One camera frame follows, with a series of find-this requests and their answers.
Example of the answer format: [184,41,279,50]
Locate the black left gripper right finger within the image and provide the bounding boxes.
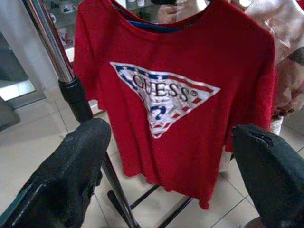
[232,124,304,228]

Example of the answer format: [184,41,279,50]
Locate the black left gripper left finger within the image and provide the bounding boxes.
[0,118,112,228]

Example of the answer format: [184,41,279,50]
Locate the chrome and black clothes rack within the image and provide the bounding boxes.
[22,0,193,228]

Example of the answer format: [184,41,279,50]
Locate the glass display cabinet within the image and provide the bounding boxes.
[45,0,79,56]

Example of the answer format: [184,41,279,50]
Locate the red printed t-shirt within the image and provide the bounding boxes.
[72,0,279,210]

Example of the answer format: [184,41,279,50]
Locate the pale floral garment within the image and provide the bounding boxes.
[244,0,304,121]

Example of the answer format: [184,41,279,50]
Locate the blue garment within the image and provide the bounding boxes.
[127,19,174,34]

